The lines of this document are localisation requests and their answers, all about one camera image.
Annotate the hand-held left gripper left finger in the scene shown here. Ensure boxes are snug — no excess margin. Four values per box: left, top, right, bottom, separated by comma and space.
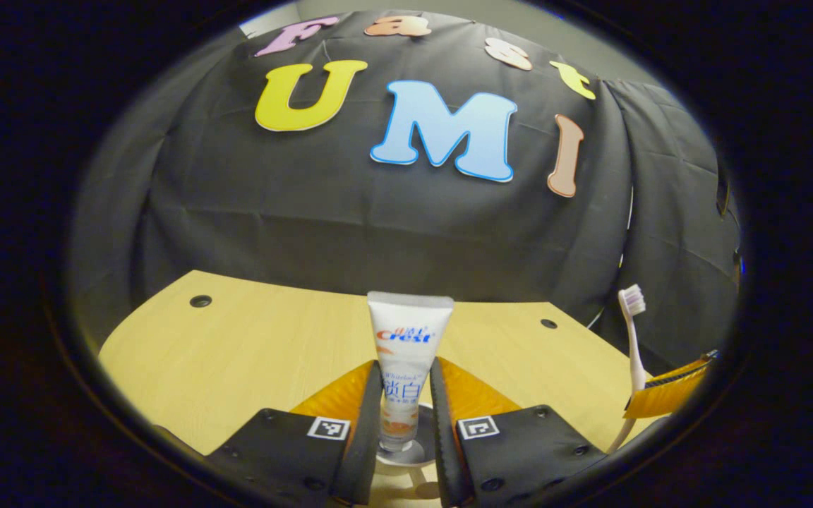
205, 360, 384, 506

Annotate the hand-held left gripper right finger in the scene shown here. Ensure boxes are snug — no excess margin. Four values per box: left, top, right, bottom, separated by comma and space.
429, 356, 608, 507

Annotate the white cup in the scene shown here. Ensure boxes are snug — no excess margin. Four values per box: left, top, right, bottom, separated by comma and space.
376, 406, 441, 468

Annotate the pink toothbrush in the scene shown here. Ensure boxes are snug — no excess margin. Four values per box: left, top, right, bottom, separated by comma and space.
606, 284, 647, 454

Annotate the white toothpaste tube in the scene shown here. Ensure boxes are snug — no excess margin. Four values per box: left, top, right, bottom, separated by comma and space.
367, 291, 454, 453

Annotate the wooden desktop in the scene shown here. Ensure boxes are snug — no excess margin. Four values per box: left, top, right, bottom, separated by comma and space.
98, 270, 661, 507

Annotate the black backdrop cloth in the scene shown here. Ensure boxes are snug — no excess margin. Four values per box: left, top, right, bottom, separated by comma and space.
68, 7, 743, 357

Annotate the white cable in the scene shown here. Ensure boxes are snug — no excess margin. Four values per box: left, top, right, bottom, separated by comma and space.
586, 187, 634, 331

